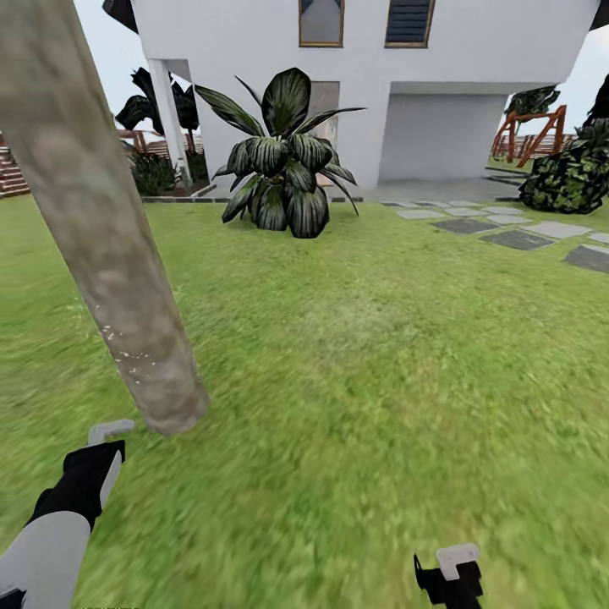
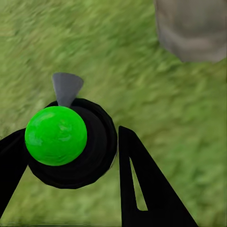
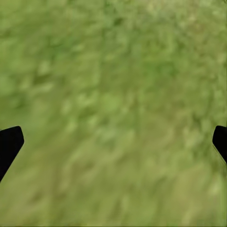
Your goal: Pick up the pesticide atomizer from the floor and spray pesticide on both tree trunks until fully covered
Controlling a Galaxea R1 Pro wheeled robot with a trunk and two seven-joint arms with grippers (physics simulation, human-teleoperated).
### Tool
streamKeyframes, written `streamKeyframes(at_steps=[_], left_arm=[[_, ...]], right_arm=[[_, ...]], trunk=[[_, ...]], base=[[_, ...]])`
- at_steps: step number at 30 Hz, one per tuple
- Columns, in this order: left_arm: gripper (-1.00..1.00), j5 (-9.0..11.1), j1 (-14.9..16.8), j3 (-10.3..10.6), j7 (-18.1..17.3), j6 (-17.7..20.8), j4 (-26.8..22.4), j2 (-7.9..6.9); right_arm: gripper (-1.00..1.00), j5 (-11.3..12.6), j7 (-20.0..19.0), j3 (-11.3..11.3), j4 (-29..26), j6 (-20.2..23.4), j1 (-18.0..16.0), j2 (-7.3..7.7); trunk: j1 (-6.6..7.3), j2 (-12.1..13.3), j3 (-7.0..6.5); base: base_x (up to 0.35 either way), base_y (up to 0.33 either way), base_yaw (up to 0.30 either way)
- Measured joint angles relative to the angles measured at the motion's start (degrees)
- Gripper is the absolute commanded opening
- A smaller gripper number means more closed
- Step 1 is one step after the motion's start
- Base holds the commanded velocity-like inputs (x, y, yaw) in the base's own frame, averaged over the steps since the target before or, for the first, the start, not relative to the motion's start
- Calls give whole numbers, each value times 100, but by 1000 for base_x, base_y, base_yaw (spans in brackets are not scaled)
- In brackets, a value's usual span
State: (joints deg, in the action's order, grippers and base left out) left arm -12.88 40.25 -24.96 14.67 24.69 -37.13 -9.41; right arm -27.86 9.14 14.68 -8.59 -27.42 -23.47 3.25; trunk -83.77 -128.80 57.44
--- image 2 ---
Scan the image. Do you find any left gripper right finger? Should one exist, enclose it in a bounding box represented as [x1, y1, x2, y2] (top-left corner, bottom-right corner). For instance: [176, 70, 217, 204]
[118, 126, 198, 227]

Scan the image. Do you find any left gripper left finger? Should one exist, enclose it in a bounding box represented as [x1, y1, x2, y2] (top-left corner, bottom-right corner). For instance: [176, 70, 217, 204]
[0, 129, 29, 218]

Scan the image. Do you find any pesticide atomizer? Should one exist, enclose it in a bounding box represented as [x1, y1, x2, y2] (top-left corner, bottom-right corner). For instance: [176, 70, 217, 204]
[23, 72, 118, 189]

